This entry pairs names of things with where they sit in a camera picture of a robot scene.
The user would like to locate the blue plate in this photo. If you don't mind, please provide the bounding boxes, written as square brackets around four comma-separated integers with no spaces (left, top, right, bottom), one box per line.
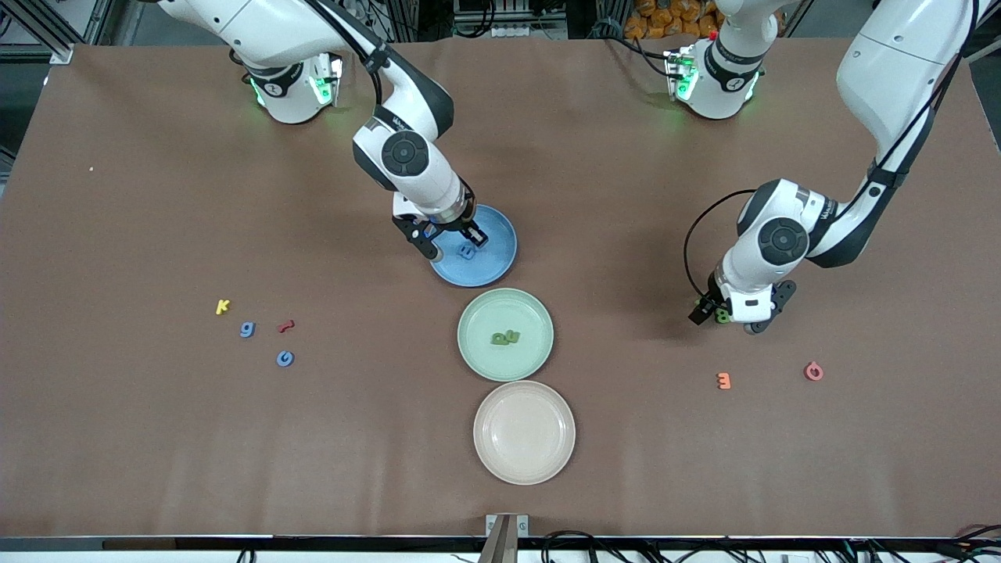
[429,204,518,289]

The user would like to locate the green plate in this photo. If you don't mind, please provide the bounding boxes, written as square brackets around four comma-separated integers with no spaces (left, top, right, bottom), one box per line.
[457,288,555,383]

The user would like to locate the aluminium frame profile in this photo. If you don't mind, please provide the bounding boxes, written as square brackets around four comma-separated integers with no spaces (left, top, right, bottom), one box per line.
[966,0,1001,59]
[0,0,110,63]

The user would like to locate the green-lit base box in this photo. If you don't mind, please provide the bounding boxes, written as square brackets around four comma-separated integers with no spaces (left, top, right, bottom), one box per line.
[663,48,699,101]
[309,48,345,108]

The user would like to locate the grey metal table bracket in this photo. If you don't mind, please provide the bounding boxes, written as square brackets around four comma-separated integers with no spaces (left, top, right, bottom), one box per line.
[479,512,530,563]

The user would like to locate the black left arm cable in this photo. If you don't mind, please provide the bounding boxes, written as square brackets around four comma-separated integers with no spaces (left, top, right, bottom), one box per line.
[684,0,982,302]

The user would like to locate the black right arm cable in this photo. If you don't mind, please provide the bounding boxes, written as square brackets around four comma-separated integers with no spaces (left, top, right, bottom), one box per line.
[305,0,392,106]

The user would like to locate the brown table cover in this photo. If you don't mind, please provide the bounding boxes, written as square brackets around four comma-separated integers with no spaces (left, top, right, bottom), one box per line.
[0,35,1001,540]

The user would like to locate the green-lit left base box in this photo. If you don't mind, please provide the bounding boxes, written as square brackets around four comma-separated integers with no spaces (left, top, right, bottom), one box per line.
[663,48,699,101]

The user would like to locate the bag of oranges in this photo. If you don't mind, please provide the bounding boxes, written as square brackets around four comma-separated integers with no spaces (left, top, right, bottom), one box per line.
[624,0,724,40]

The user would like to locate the metal equipment rack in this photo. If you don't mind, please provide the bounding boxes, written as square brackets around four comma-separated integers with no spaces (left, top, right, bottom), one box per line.
[452,0,569,40]

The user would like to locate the black cable bundle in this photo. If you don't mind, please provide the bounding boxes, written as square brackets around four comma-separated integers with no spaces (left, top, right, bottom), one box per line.
[540,525,1001,563]

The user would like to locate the black table edge rail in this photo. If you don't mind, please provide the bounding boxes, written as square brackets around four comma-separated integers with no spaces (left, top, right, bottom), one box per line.
[0,535,1001,563]

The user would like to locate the beige plate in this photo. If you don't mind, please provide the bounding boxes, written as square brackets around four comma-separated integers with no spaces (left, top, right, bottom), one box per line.
[472,380,577,486]

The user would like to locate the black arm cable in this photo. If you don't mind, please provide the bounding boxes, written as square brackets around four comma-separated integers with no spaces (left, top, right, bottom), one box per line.
[305,0,392,106]
[684,0,982,302]

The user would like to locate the green-lit right base box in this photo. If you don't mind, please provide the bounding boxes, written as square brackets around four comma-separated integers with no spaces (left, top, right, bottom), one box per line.
[309,48,345,108]

